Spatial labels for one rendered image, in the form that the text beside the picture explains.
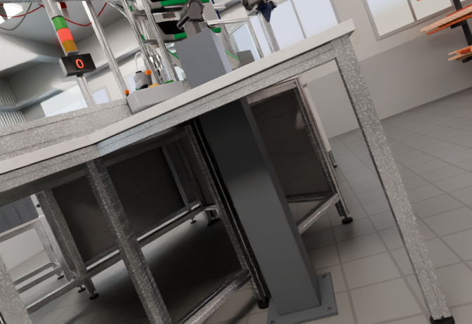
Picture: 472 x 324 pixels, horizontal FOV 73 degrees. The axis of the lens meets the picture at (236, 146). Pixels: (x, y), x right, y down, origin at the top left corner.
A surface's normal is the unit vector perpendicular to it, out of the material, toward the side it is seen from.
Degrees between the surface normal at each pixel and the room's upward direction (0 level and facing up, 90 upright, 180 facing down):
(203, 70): 90
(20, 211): 90
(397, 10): 90
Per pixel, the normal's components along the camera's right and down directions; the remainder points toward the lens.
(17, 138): 0.62, -0.19
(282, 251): -0.19, 0.15
